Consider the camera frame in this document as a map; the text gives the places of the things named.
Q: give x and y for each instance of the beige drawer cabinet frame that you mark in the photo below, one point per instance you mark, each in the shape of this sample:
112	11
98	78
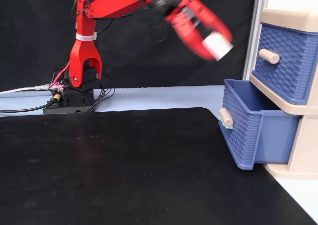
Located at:
305	148

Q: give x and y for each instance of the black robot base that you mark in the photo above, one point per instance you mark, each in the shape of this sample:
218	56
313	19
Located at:
74	98

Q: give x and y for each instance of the controller board with red LED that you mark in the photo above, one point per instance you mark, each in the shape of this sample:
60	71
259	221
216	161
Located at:
57	86

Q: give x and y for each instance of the white lego block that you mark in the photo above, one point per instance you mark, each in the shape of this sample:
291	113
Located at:
218	46

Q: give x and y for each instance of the red robot arm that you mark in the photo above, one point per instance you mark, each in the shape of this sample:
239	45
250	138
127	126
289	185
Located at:
82	53

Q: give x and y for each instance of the aluminium frame post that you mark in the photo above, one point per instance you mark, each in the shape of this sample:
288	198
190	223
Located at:
258	23

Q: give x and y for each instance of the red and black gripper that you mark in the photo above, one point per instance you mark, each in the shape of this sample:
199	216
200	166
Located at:
169	0

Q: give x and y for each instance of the black rectangular mat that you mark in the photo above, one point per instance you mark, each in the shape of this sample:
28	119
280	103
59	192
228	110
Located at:
124	172

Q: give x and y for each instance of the black backdrop cloth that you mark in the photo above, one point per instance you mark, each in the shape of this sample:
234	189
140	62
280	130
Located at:
37	23

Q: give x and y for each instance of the teal rubber band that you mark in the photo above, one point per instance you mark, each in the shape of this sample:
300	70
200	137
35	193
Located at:
224	126

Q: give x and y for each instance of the white zip tie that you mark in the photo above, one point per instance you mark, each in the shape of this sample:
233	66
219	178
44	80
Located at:
85	36

